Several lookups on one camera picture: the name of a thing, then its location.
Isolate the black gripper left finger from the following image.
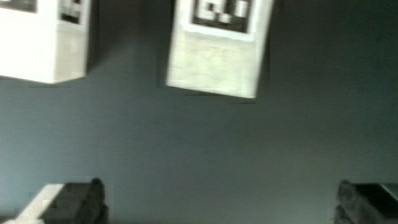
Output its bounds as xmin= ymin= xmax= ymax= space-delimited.
xmin=11 ymin=178 xmax=109 ymax=224

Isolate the white leg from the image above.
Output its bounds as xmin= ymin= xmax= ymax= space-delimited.
xmin=0 ymin=0 xmax=93 ymax=84
xmin=168 ymin=0 xmax=276 ymax=99

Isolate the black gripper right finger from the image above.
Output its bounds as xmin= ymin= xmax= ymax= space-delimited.
xmin=335 ymin=181 xmax=398 ymax=224

